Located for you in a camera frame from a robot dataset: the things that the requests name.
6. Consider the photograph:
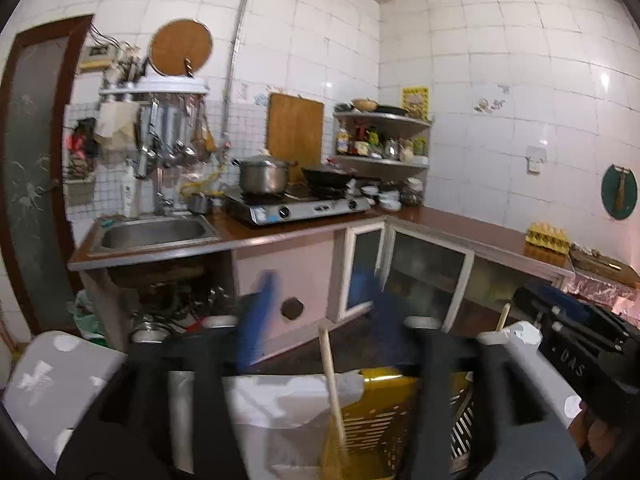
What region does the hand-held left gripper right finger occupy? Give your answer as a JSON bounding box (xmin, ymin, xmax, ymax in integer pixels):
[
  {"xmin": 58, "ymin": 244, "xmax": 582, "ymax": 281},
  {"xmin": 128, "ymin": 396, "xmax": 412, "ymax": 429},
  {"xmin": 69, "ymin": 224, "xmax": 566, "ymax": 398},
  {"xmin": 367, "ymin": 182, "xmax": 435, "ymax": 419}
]
[{"xmin": 371, "ymin": 269, "xmax": 588, "ymax": 480}]

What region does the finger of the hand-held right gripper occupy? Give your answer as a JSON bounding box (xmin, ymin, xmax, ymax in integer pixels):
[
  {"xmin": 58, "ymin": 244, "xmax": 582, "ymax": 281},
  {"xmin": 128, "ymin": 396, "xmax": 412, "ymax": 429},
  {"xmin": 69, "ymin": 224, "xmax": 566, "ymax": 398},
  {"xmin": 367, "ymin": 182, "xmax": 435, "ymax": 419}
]
[
  {"xmin": 512, "ymin": 282, "xmax": 593, "ymax": 323},
  {"xmin": 537, "ymin": 312, "xmax": 628, "ymax": 356}
]

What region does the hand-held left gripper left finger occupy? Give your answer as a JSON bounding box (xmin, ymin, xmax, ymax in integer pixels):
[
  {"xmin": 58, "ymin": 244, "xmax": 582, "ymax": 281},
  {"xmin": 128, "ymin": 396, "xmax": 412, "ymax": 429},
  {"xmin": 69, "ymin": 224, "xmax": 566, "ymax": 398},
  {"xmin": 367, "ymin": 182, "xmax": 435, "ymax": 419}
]
[{"xmin": 55, "ymin": 270, "xmax": 278, "ymax": 480}]

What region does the yellow slotted utensil holder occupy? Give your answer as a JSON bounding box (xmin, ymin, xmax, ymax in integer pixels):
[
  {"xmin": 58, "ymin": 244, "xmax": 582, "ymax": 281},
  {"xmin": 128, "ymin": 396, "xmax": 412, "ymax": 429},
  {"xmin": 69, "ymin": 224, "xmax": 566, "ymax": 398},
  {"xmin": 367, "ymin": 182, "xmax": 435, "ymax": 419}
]
[{"xmin": 320, "ymin": 367, "xmax": 476, "ymax": 480}]

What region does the row of hanging metal utensils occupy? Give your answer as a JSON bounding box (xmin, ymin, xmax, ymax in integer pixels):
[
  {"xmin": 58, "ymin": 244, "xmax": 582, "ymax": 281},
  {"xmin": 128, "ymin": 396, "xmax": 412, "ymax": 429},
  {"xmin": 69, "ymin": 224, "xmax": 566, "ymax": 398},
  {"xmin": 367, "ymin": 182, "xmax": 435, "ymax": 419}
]
[{"xmin": 132, "ymin": 97, "xmax": 218, "ymax": 178}]

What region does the pink patterned cloth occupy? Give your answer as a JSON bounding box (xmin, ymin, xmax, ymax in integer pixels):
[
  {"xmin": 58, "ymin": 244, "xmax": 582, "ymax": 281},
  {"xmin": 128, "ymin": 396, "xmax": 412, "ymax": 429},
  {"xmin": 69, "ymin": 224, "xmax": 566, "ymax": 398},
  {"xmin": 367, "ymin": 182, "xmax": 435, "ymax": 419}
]
[{"xmin": 565, "ymin": 277, "xmax": 640, "ymax": 322}]

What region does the wooden tray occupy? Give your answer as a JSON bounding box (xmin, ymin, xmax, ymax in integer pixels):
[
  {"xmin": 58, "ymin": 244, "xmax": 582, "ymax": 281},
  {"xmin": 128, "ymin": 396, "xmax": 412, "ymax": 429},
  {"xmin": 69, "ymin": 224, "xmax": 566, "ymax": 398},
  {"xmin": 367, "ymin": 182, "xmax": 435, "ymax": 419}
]
[{"xmin": 570, "ymin": 245, "xmax": 640, "ymax": 288}]

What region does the wide white framed cabinet door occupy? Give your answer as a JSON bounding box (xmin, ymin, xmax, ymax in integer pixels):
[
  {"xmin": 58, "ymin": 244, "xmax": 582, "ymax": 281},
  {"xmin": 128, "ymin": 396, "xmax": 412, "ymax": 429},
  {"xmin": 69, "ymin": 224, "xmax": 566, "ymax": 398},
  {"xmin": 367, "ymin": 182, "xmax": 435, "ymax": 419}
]
[{"xmin": 384, "ymin": 225, "xmax": 474, "ymax": 332}]

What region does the narrow white framed cabinet door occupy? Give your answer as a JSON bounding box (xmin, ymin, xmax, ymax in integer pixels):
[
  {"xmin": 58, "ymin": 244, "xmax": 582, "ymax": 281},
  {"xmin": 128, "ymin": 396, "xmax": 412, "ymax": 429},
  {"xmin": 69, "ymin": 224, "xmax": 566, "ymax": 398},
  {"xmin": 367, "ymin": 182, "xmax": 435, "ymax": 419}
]
[{"xmin": 341, "ymin": 222, "xmax": 387, "ymax": 322}]

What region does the pink kitchen counter cabinet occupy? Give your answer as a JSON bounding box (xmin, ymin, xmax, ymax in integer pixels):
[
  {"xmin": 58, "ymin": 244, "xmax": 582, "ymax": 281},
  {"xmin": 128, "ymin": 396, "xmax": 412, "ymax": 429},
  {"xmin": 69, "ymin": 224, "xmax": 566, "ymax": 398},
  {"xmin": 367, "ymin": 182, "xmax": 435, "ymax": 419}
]
[{"xmin": 67, "ymin": 205, "xmax": 576, "ymax": 361}]

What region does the yellow egg carton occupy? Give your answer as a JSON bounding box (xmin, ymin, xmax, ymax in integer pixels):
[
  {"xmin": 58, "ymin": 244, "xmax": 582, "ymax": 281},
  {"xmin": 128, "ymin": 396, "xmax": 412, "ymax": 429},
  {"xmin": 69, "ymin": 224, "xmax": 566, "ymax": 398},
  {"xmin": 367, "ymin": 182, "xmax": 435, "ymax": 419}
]
[{"xmin": 525, "ymin": 221, "xmax": 572, "ymax": 255}]

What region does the pile of metal pots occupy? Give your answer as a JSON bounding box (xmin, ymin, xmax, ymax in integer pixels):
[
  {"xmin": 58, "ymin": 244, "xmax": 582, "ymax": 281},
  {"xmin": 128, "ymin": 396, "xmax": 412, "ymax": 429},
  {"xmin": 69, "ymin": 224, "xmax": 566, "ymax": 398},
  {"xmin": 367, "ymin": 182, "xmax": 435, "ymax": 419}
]
[{"xmin": 129, "ymin": 284, "xmax": 237, "ymax": 343}]

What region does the steel gas stove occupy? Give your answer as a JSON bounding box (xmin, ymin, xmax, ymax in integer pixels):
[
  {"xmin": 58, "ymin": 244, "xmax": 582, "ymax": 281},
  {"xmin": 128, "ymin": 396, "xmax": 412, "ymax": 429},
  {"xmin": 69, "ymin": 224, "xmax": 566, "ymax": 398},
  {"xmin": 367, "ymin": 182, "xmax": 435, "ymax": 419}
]
[{"xmin": 223, "ymin": 185, "xmax": 374, "ymax": 226}]

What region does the group of white bowls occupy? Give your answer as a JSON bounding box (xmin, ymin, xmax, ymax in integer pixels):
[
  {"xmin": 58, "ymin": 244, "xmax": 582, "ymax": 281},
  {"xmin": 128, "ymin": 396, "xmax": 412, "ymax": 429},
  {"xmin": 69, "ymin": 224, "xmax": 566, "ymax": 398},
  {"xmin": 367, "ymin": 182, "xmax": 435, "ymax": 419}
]
[{"xmin": 360, "ymin": 177, "xmax": 427, "ymax": 211}]

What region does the stainless steel sink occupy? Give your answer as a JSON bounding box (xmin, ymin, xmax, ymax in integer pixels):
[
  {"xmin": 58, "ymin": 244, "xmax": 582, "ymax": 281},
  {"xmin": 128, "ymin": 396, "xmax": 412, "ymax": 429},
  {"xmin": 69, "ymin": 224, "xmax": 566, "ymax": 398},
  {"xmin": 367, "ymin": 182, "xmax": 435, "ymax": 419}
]
[{"xmin": 87, "ymin": 212, "xmax": 221, "ymax": 257}]

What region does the steel pot with lid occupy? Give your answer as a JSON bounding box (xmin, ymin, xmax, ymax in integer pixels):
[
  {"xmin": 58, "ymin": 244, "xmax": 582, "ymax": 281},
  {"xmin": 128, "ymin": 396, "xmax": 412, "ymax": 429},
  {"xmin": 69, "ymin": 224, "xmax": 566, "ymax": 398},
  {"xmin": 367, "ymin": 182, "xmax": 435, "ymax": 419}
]
[{"xmin": 231, "ymin": 154, "xmax": 297, "ymax": 196}]

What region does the metal faucet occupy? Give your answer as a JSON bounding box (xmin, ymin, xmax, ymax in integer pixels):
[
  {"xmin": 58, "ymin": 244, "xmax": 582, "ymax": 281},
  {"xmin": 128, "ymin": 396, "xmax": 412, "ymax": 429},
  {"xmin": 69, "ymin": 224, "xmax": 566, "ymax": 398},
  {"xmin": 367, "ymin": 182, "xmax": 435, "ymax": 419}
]
[{"xmin": 155, "ymin": 165, "xmax": 176, "ymax": 214}]

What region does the grey corner shelf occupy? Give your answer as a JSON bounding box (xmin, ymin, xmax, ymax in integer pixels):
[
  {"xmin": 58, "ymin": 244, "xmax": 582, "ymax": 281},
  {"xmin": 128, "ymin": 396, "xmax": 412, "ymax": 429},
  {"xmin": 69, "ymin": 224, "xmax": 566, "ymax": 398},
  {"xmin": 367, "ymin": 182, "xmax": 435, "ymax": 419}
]
[{"xmin": 332, "ymin": 110, "xmax": 433, "ymax": 171}]

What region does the black wok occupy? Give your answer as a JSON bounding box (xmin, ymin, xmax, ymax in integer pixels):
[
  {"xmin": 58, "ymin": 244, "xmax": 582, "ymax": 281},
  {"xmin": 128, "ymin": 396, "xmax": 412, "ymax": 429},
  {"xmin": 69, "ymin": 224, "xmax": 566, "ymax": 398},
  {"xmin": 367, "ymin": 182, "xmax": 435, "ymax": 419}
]
[{"xmin": 299, "ymin": 164, "xmax": 359, "ymax": 192}]

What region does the green plastic bag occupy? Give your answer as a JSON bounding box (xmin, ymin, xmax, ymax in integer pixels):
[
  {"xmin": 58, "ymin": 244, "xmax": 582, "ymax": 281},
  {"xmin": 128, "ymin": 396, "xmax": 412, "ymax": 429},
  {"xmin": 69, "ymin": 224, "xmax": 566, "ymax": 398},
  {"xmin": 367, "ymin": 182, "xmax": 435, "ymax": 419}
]
[{"xmin": 70, "ymin": 290, "xmax": 109, "ymax": 349}]

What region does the row of condiment bottles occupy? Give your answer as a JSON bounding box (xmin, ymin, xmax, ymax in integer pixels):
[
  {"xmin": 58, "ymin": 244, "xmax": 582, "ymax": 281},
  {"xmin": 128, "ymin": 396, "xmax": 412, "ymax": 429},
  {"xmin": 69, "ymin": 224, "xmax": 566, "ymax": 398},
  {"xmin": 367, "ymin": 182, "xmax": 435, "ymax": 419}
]
[{"xmin": 336, "ymin": 122, "xmax": 430, "ymax": 161}]

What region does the white soap bottle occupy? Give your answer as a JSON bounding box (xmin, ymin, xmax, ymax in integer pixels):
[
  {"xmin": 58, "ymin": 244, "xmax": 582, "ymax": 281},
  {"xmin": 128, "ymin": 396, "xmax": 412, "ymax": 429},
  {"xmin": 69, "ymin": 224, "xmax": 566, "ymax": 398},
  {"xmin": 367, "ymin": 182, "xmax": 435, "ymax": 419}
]
[{"xmin": 122, "ymin": 175, "xmax": 139, "ymax": 216}]

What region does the rectangular wooden cutting board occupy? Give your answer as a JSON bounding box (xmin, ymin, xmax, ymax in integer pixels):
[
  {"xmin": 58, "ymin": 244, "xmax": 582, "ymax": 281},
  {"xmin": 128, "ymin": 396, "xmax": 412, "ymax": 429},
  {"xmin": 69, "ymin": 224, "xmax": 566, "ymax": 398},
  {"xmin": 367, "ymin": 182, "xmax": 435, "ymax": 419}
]
[{"xmin": 265, "ymin": 91, "xmax": 326, "ymax": 183}]

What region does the grey printed tablecloth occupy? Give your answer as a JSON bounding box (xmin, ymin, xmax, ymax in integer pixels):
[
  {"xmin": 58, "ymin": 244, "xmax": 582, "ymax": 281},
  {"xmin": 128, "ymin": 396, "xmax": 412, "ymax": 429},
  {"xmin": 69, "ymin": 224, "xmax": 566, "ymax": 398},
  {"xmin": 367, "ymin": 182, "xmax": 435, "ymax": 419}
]
[{"xmin": 0, "ymin": 320, "xmax": 586, "ymax": 480}]

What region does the beige hanging cloth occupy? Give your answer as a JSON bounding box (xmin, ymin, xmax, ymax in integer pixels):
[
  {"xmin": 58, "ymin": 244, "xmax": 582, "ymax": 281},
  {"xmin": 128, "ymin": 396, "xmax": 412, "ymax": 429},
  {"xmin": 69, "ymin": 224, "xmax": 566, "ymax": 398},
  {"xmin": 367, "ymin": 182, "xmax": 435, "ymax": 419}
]
[{"xmin": 95, "ymin": 102, "xmax": 138, "ymax": 153}]

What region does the brown framed glass door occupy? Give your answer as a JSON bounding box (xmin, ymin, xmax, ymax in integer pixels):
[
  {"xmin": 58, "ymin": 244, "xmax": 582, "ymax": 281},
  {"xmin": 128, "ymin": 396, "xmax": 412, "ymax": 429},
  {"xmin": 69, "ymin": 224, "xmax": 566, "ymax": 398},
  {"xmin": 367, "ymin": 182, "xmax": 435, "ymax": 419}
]
[{"xmin": 0, "ymin": 14, "xmax": 96, "ymax": 336}]

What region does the round wooden board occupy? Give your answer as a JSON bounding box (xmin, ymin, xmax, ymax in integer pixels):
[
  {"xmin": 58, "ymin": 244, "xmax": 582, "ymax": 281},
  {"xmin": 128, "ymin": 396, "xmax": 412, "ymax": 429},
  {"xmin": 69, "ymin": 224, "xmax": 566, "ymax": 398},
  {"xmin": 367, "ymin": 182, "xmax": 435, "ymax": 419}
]
[{"xmin": 149, "ymin": 18, "xmax": 215, "ymax": 78}]

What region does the beige electrical box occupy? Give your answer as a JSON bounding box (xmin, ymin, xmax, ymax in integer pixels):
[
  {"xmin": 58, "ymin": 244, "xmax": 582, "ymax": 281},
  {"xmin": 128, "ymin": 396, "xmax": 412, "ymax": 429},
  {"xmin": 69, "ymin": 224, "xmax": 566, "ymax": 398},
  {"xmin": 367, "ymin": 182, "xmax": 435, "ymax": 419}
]
[{"xmin": 80, "ymin": 42, "xmax": 113, "ymax": 73}]

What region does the wooden broom handle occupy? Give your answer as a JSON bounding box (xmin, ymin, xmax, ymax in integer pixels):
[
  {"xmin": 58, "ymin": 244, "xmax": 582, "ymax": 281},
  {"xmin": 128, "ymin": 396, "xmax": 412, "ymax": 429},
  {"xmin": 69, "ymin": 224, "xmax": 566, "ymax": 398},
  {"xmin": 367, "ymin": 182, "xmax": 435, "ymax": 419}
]
[{"xmin": 318, "ymin": 324, "xmax": 351, "ymax": 461}]

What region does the green round wall board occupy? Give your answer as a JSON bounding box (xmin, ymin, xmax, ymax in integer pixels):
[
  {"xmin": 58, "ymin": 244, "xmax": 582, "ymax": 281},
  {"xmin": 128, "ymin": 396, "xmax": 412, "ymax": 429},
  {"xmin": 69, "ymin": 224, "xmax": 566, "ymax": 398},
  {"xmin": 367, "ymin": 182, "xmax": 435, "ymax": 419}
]
[{"xmin": 601, "ymin": 164, "xmax": 637, "ymax": 221}]

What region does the white wire wall grid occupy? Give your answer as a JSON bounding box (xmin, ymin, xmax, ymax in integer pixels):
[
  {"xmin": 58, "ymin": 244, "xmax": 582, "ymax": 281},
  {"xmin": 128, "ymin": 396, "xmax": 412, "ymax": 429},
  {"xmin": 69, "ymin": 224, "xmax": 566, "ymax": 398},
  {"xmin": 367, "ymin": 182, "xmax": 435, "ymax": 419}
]
[{"xmin": 62, "ymin": 100, "xmax": 231, "ymax": 218}]

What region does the yellow wall poster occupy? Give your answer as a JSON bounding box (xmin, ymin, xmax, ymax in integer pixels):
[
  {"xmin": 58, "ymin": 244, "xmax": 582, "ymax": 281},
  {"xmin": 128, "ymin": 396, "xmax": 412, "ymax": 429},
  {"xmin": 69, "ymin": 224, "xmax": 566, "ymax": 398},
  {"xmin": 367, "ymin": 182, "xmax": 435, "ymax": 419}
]
[{"xmin": 401, "ymin": 86, "xmax": 430, "ymax": 122}]

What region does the wire wall basket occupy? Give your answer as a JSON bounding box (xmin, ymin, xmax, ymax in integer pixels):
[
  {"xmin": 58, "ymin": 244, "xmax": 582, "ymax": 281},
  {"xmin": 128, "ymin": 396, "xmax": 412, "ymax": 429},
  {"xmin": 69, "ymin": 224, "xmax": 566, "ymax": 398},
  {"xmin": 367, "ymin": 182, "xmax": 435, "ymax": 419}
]
[{"xmin": 65, "ymin": 117, "xmax": 99, "ymax": 182}]

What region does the grey wall pipe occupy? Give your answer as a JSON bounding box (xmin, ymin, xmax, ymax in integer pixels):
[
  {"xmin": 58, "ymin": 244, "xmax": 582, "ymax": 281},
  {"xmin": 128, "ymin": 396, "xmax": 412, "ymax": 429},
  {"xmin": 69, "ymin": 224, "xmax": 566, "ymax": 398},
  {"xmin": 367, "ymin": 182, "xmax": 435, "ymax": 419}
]
[{"xmin": 221, "ymin": 0, "xmax": 262, "ymax": 153}]

